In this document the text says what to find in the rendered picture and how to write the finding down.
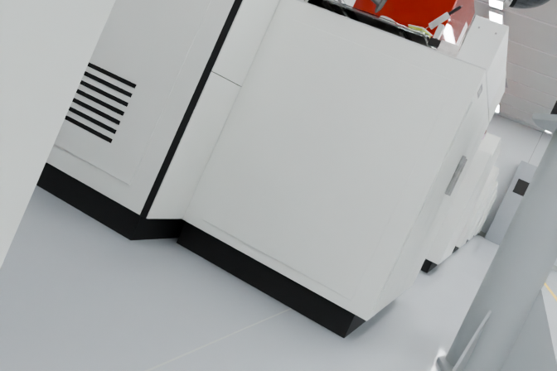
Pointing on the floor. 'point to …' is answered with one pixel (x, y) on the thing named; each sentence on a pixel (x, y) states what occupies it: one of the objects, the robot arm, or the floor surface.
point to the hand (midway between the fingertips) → (379, 10)
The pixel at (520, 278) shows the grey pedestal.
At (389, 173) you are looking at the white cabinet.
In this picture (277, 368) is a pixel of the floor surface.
